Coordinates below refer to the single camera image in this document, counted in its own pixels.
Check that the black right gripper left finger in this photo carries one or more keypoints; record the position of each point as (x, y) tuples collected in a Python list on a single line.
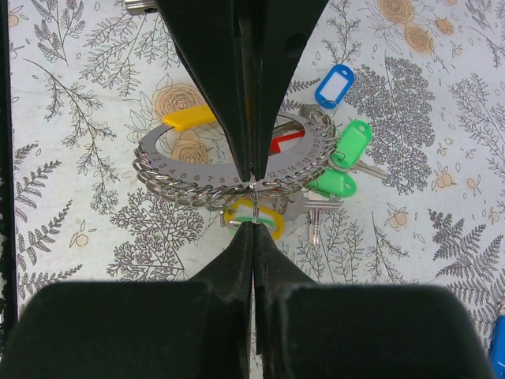
[(198, 328)]

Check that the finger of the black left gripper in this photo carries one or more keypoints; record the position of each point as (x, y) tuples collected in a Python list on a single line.
[(209, 41), (280, 32)]

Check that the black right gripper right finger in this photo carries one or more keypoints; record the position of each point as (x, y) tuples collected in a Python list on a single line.
[(311, 330)]

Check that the spiral keyring with yellow handle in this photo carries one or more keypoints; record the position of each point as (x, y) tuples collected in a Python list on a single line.
[(308, 167)]

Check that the floral table mat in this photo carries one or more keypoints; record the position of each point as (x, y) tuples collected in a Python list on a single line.
[(89, 80)]

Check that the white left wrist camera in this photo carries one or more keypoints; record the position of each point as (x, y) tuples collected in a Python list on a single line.
[(140, 7)]

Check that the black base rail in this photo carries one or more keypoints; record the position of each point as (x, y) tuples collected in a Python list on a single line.
[(8, 263)]

